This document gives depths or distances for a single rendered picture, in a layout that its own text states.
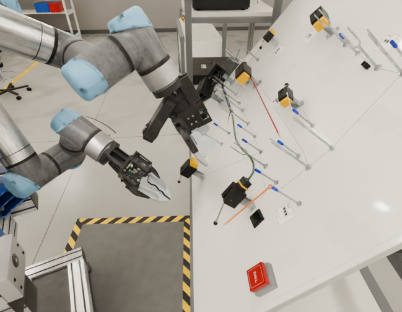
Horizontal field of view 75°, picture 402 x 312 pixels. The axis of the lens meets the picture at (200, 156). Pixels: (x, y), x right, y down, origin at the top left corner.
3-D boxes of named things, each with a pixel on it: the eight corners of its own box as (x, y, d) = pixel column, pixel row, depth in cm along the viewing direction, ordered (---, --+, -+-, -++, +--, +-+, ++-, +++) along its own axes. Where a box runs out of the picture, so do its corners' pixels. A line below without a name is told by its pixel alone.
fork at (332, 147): (337, 148, 62) (298, 117, 57) (330, 153, 63) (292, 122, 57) (333, 143, 64) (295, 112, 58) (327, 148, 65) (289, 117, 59)
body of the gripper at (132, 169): (137, 186, 65) (96, 156, 64) (134, 192, 72) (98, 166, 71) (155, 163, 68) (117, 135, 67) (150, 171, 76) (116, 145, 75)
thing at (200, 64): (190, 85, 159) (189, 75, 155) (189, 66, 187) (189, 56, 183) (243, 85, 160) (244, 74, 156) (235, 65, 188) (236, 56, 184)
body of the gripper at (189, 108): (214, 123, 59) (187, 76, 53) (181, 142, 60) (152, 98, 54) (208, 111, 65) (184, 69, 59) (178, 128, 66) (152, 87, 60)
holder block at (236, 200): (230, 199, 79) (220, 194, 77) (243, 186, 77) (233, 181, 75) (234, 208, 75) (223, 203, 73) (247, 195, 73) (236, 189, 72)
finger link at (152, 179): (173, 197, 68) (145, 176, 68) (169, 200, 74) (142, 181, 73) (180, 187, 70) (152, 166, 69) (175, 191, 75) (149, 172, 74)
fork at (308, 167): (313, 167, 65) (274, 140, 60) (307, 172, 66) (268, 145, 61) (310, 162, 67) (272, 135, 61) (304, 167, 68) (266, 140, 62)
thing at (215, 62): (234, 68, 145) (214, 52, 139) (238, 81, 131) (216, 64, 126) (226, 77, 148) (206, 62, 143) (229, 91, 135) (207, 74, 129)
